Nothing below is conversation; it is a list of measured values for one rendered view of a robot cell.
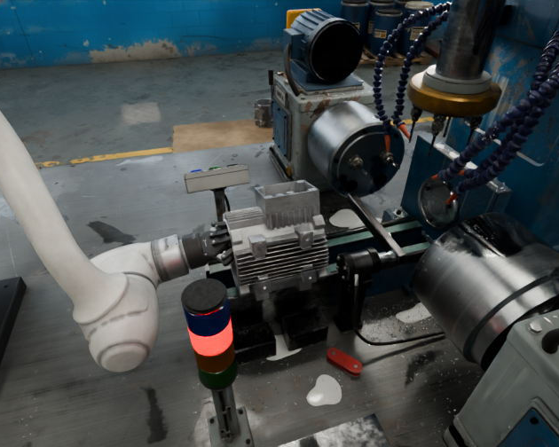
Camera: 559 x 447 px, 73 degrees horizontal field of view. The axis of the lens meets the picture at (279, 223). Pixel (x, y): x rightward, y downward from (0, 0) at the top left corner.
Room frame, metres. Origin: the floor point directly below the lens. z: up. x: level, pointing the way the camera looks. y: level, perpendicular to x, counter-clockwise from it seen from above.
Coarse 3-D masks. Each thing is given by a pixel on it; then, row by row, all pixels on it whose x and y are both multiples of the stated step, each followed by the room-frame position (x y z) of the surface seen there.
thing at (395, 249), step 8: (352, 192) 0.84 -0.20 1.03; (352, 200) 0.81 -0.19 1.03; (360, 200) 0.80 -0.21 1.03; (352, 208) 0.80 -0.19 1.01; (360, 208) 0.77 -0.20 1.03; (360, 216) 0.76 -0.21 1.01; (368, 216) 0.74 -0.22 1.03; (368, 224) 0.72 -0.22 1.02; (376, 224) 0.71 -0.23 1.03; (376, 232) 0.69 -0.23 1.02; (384, 232) 0.68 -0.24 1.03; (384, 240) 0.65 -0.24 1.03; (392, 240) 0.65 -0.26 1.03; (384, 248) 0.65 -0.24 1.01; (392, 248) 0.62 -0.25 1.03; (400, 248) 0.62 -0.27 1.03; (392, 256) 0.60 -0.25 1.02; (400, 256) 0.60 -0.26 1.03
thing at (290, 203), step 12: (300, 180) 0.76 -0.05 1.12; (264, 192) 0.71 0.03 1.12; (276, 192) 0.73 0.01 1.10; (288, 192) 0.69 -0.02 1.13; (300, 192) 0.66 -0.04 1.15; (312, 192) 0.67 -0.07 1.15; (264, 204) 0.63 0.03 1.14; (276, 204) 0.64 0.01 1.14; (288, 204) 0.65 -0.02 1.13; (300, 204) 0.65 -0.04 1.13; (312, 204) 0.66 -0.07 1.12; (276, 216) 0.63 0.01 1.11; (288, 216) 0.63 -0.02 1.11; (300, 216) 0.64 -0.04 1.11
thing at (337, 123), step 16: (336, 112) 1.09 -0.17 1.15; (352, 112) 1.06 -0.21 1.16; (368, 112) 1.06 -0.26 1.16; (320, 128) 1.07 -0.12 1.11; (336, 128) 1.01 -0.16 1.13; (352, 128) 0.98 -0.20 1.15; (368, 128) 0.98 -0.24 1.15; (320, 144) 1.02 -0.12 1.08; (336, 144) 0.96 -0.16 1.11; (352, 144) 0.96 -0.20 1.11; (368, 144) 0.97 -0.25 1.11; (384, 144) 0.99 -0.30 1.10; (400, 144) 1.01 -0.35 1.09; (320, 160) 1.00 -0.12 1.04; (336, 160) 0.94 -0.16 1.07; (352, 160) 0.95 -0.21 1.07; (368, 160) 0.98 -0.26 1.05; (384, 160) 0.96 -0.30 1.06; (400, 160) 1.01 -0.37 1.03; (336, 176) 0.95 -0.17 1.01; (352, 176) 0.96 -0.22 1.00; (368, 176) 0.98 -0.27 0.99; (384, 176) 0.99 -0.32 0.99; (368, 192) 0.99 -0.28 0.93
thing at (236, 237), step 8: (312, 216) 0.64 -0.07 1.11; (320, 216) 0.64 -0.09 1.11; (312, 224) 0.64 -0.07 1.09; (320, 224) 0.62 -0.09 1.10; (232, 232) 0.59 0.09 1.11; (240, 232) 0.59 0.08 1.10; (232, 240) 0.57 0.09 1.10; (240, 240) 0.57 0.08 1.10; (320, 272) 0.59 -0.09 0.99; (240, 288) 0.54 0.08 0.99; (248, 288) 0.54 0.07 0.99; (240, 296) 0.54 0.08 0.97
